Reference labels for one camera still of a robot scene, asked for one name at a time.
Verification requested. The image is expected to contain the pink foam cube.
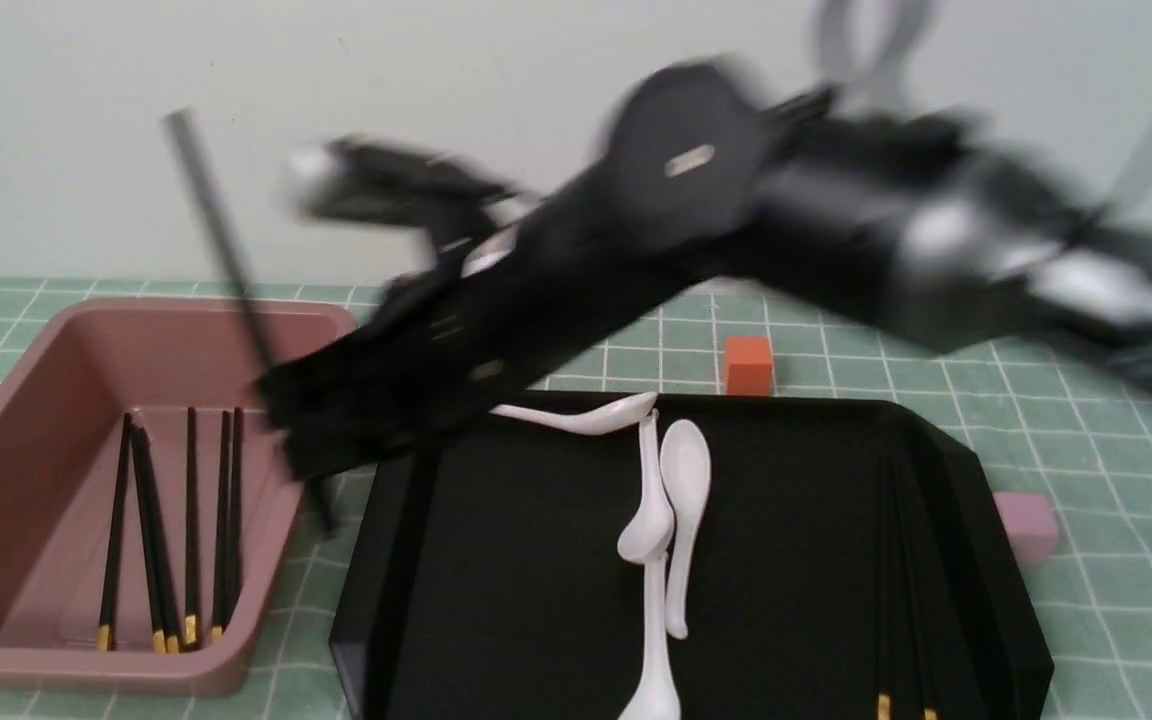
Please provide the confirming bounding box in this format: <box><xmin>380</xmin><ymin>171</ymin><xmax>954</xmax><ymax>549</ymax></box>
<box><xmin>993</xmin><ymin>491</ymin><xmax>1061</xmax><ymax>564</ymax></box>

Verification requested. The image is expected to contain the orange foam cube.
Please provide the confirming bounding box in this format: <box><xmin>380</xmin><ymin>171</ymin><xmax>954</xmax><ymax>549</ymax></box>
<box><xmin>723</xmin><ymin>336</ymin><xmax>774</xmax><ymax>397</ymax></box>

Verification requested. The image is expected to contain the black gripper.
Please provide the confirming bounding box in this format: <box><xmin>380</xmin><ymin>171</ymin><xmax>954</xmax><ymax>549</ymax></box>
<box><xmin>265</xmin><ymin>61</ymin><xmax>836</xmax><ymax>477</ymax></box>

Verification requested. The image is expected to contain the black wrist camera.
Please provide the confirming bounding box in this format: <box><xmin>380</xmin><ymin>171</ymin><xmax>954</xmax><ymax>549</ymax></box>
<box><xmin>278</xmin><ymin>135</ymin><xmax>522</xmax><ymax>228</ymax></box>

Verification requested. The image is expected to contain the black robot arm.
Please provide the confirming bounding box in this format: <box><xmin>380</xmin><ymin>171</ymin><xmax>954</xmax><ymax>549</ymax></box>
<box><xmin>256</xmin><ymin>61</ymin><xmax>1152</xmax><ymax>478</ymax></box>

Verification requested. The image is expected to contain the black chopstick gold band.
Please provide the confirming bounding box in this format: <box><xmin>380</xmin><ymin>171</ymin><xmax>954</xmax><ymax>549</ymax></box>
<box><xmin>874</xmin><ymin>461</ymin><xmax>892</xmax><ymax>719</ymax></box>
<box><xmin>893</xmin><ymin>482</ymin><xmax>940</xmax><ymax>719</ymax></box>

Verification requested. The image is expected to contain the black plastic tray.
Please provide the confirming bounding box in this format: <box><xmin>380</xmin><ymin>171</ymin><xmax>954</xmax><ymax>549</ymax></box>
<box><xmin>328</xmin><ymin>395</ymin><xmax>1053</xmax><ymax>719</ymax></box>

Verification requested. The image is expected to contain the pink plastic bin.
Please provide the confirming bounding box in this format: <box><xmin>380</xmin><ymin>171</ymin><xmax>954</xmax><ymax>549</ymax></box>
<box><xmin>0</xmin><ymin>300</ymin><xmax>302</xmax><ymax>696</ymax></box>

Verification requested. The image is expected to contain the black chopstick gold band right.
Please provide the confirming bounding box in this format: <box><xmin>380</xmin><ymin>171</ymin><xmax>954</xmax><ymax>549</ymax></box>
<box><xmin>893</xmin><ymin>482</ymin><xmax>940</xmax><ymax>719</ymax></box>

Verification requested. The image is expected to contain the black chopstick in bin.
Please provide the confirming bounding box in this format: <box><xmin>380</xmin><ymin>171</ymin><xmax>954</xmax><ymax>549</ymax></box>
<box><xmin>182</xmin><ymin>407</ymin><xmax>200</xmax><ymax>651</ymax></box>
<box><xmin>210</xmin><ymin>411</ymin><xmax>230</xmax><ymax>644</ymax></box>
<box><xmin>131</xmin><ymin>420</ymin><xmax>180</xmax><ymax>653</ymax></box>
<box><xmin>228</xmin><ymin>407</ymin><xmax>244</xmax><ymax>616</ymax></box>
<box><xmin>96</xmin><ymin>414</ymin><xmax>132</xmax><ymax>652</ymax></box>

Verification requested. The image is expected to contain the white ceramic spoon upright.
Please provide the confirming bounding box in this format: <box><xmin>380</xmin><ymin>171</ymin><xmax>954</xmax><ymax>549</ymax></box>
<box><xmin>660</xmin><ymin>419</ymin><xmax>712</xmax><ymax>641</ymax></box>

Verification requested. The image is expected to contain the white ceramic spoon lower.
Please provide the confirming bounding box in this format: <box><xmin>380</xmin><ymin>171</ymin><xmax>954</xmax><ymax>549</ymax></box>
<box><xmin>617</xmin><ymin>553</ymin><xmax>682</xmax><ymax>720</ymax></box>

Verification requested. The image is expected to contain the white ceramic spoon top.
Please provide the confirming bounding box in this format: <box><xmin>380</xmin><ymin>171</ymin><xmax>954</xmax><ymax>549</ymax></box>
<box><xmin>492</xmin><ymin>391</ymin><xmax>659</xmax><ymax>435</ymax></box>

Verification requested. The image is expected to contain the white ceramic spoon middle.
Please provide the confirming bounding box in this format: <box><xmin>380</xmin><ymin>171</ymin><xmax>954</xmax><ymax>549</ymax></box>
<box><xmin>617</xmin><ymin>409</ymin><xmax>675</xmax><ymax>564</ymax></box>

